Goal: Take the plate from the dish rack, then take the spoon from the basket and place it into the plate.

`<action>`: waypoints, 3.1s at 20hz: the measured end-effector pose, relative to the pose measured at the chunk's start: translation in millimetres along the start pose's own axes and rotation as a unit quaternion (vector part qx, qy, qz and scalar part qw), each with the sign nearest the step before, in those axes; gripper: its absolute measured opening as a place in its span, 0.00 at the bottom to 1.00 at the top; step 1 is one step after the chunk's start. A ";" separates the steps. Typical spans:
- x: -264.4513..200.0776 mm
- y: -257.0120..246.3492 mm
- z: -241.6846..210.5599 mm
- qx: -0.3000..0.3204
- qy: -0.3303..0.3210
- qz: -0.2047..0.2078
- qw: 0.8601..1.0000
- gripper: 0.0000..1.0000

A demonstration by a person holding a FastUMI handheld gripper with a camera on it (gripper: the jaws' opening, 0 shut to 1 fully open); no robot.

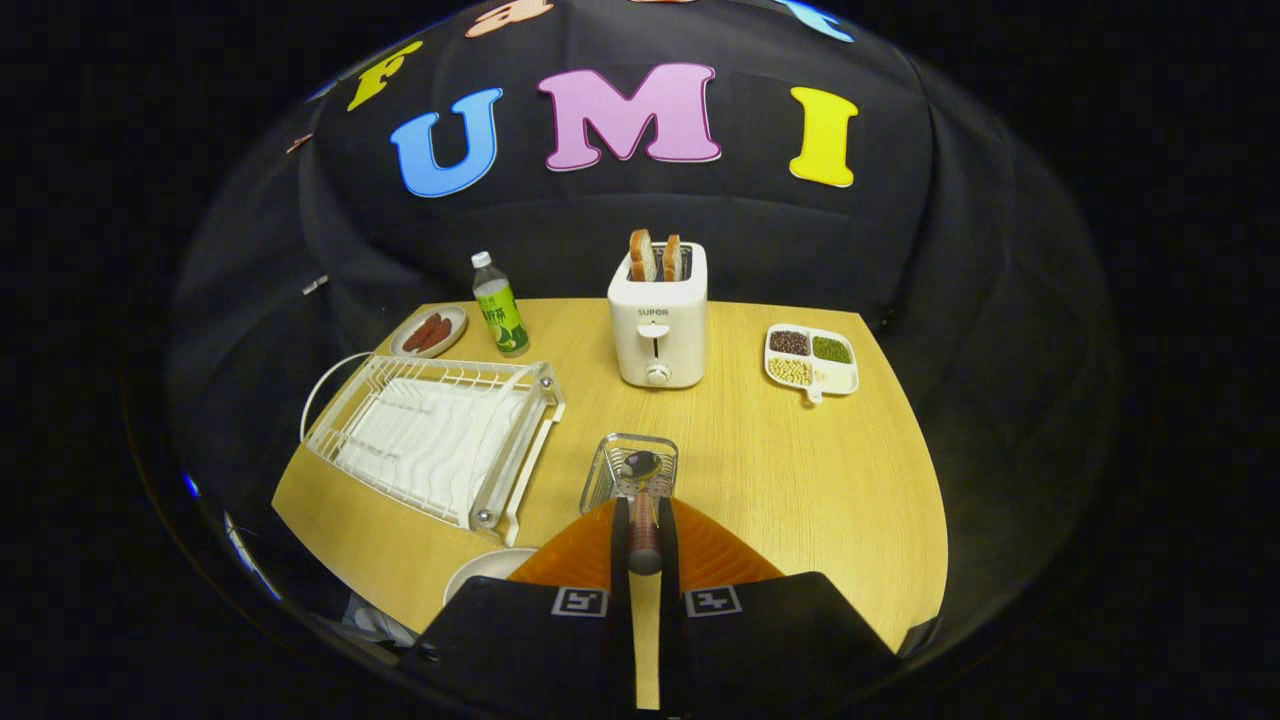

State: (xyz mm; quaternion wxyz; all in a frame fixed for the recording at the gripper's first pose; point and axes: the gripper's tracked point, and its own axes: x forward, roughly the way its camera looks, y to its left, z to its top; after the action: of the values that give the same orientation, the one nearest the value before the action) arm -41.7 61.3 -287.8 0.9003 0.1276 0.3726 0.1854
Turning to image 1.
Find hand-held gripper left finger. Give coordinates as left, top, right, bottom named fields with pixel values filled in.
left=400, top=497, right=638, bottom=716

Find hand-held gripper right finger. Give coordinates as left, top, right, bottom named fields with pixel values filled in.
left=657, top=497, right=901, bottom=716

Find wooden-handled metal spoon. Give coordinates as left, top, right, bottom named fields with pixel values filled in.
left=622, top=450, right=664, bottom=577

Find metal wire basket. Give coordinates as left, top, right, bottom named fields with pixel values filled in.
left=580, top=432, right=680, bottom=516

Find grey round plate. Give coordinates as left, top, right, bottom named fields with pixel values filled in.
left=443, top=547, right=539, bottom=608

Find white wire dish rack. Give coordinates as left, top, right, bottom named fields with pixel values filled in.
left=300, top=352, right=566, bottom=548

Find white divided dish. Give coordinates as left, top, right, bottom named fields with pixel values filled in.
left=764, top=323, right=860, bottom=404

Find small beige plate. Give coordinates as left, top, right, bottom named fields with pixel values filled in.
left=391, top=305, right=468, bottom=359

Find white toaster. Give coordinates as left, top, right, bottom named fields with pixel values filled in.
left=607, top=241, right=709, bottom=389

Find green-label drink bottle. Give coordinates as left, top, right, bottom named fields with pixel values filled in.
left=471, top=251, right=531, bottom=358

